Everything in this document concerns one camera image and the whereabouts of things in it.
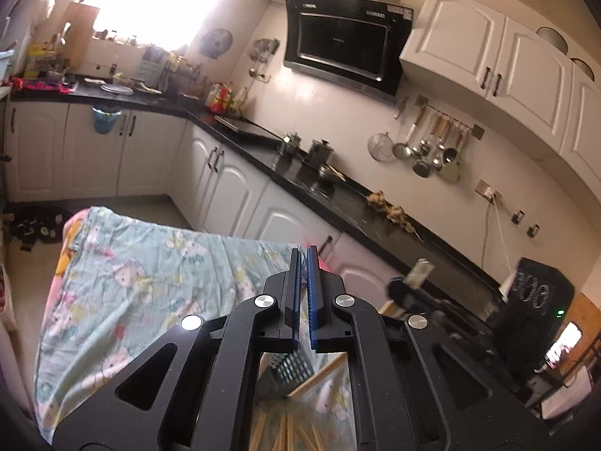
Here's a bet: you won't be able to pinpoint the green hanging spatula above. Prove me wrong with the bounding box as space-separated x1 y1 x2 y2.
439 132 470 183

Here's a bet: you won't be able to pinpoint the wire mesh strainer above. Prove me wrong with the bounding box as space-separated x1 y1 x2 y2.
367 132 394 162

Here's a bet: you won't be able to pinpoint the blue hanging trash bin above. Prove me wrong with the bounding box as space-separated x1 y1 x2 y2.
92 107 122 135

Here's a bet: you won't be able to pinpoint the steel kettle pot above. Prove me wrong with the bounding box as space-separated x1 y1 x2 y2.
302 139 333 170

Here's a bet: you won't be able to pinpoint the wooden chopstick right in basket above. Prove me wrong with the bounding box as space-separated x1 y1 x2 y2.
287 353 346 398

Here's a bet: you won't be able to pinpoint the red bottle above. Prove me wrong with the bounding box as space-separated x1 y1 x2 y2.
210 83 232 115

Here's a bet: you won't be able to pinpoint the glass teapot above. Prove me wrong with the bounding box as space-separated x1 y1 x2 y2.
278 132 302 157

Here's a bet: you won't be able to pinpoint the metal bowl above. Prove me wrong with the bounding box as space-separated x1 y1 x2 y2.
318 164 346 184

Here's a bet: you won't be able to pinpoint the hanging metal ladle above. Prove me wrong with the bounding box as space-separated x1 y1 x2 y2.
392 106 426 160

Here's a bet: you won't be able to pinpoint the ginger root pile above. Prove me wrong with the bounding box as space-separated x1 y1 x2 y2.
366 191 417 235

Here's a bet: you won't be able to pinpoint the white lower cabinets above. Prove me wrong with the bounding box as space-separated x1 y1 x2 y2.
5 102 396 306

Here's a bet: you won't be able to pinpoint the black countertop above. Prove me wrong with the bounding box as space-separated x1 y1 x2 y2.
11 86 502 319

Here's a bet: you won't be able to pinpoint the dark green utensil basket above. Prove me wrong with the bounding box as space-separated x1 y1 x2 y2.
256 349 314 401

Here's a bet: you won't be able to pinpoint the white upper cabinets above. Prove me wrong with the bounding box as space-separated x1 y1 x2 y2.
400 0 600 184

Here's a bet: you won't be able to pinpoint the wooden cutting board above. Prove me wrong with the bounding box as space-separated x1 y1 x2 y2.
62 2 100 69

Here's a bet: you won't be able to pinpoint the wall power outlet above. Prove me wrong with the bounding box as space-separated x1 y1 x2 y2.
475 179 501 204

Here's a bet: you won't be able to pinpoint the black range hood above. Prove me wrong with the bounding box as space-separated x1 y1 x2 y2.
283 0 414 103

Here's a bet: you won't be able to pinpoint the hello kitty tablecloth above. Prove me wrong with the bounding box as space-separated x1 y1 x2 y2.
32 206 358 451

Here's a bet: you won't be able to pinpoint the white cabinets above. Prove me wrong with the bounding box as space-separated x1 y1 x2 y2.
400 0 600 184
5 102 396 306

